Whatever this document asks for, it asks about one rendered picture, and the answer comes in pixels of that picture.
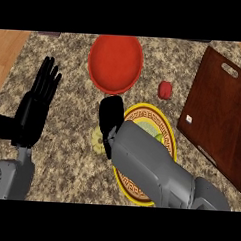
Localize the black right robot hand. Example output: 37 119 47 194
95 94 127 161

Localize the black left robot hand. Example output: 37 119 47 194
0 53 64 151

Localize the green yellow squash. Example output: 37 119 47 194
132 117 167 145

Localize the yellow patterned plate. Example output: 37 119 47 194
110 101 180 208

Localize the red bowl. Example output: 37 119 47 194
86 34 146 97

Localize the pale yellow corn cob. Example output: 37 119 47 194
90 125 108 156

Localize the red bell pepper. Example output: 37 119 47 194
157 80 174 101

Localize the brown wooden cutting board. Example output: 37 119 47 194
173 44 241 197

